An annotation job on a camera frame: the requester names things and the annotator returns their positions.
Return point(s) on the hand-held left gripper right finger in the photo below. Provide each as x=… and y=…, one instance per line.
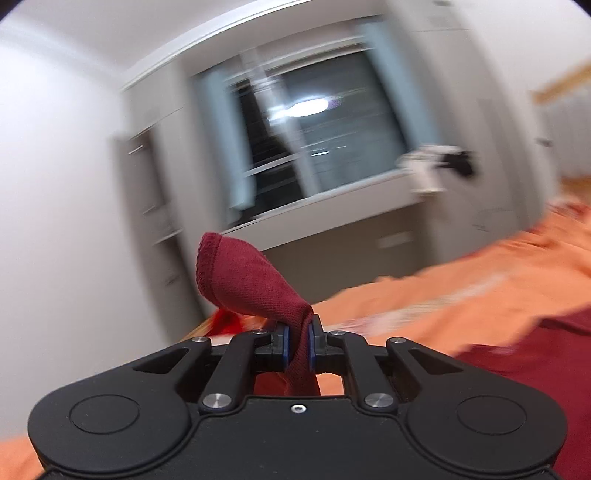
x=310, y=344

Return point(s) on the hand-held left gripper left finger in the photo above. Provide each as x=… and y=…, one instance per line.
x=286, y=344

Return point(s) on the dark red shirt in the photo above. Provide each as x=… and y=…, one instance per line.
x=251, y=281

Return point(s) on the bright red cloth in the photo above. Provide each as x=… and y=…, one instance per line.
x=226, y=321

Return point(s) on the grey window bench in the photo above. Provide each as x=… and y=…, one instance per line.
x=369, y=226

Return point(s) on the orange blanket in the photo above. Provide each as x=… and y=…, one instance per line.
x=489, y=272

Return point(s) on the grey shelf cabinet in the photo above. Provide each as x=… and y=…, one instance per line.
x=147, y=207

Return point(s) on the window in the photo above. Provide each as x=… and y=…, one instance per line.
x=318, y=134

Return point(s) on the white garment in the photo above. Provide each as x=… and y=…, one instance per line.
x=427, y=168

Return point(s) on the pale blue curtain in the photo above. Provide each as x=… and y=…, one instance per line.
x=231, y=138

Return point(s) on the black garment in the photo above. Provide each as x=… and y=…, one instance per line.
x=461, y=164

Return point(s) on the wooden beam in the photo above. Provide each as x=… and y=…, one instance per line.
x=561, y=83

